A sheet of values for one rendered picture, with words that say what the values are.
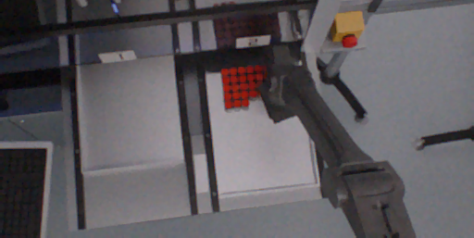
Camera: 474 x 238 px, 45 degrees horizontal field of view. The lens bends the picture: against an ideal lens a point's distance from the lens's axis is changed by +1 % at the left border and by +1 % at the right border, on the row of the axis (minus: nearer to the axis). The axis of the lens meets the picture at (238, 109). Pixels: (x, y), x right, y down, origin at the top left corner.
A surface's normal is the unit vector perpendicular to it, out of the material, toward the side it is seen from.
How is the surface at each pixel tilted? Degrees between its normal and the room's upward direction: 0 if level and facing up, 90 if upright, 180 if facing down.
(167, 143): 0
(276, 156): 0
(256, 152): 0
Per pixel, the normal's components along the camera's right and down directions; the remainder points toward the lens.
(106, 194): 0.02, -0.25
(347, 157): 0.02, -0.86
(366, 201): 0.12, -0.53
